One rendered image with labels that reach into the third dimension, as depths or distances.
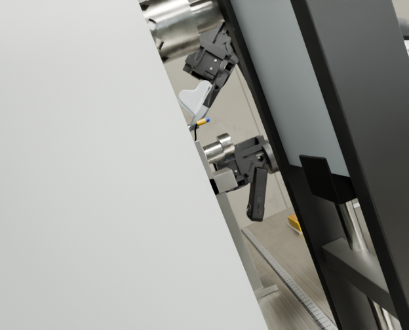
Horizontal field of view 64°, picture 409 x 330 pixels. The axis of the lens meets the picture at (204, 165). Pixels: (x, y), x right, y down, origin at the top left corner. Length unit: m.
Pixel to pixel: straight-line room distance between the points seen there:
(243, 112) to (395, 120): 2.98
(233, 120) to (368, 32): 2.97
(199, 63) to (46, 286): 0.43
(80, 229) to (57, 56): 0.13
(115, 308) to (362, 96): 0.24
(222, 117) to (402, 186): 2.96
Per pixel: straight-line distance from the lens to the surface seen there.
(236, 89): 3.20
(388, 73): 0.23
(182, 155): 0.26
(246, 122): 3.19
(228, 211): 0.58
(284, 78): 0.28
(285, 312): 0.59
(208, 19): 0.37
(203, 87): 0.60
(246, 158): 0.68
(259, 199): 0.68
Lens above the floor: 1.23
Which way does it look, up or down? 7 degrees down
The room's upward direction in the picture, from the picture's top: 22 degrees counter-clockwise
